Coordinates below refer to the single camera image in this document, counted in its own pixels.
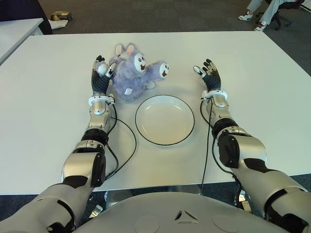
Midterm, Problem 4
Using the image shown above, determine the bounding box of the gold cardboard box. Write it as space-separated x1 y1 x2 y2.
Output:
50 11 74 22

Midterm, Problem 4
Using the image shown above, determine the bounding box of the white paper sheet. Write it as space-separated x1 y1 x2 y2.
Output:
48 19 69 31

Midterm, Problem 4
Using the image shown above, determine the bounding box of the silver robot torso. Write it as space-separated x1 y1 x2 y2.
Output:
72 191 275 233

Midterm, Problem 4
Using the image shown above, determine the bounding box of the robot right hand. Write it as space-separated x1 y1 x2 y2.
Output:
193 58 222 94

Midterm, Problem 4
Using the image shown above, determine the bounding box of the purple plush doll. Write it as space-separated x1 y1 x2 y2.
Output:
96 42 171 102

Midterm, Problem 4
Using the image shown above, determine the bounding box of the person in grey trousers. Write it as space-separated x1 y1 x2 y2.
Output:
238 0 304 32

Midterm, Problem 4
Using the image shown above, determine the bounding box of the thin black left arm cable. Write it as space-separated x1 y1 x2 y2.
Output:
103 96 137 180

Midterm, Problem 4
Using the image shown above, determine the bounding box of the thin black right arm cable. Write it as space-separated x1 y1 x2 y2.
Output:
199 98 212 195

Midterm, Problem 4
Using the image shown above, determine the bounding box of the metal floor bracket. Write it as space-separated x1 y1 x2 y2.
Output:
234 191 252 213
91 205 103 218

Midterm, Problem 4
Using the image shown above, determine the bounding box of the white plate black rim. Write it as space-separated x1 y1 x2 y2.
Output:
135 94 195 147

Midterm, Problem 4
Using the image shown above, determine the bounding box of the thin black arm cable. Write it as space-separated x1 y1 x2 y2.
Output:
103 96 137 180
199 98 212 195

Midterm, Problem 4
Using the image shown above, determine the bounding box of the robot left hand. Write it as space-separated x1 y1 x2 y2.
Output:
91 55 118 97

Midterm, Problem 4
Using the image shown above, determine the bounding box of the white side table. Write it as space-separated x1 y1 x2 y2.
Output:
0 18 44 66

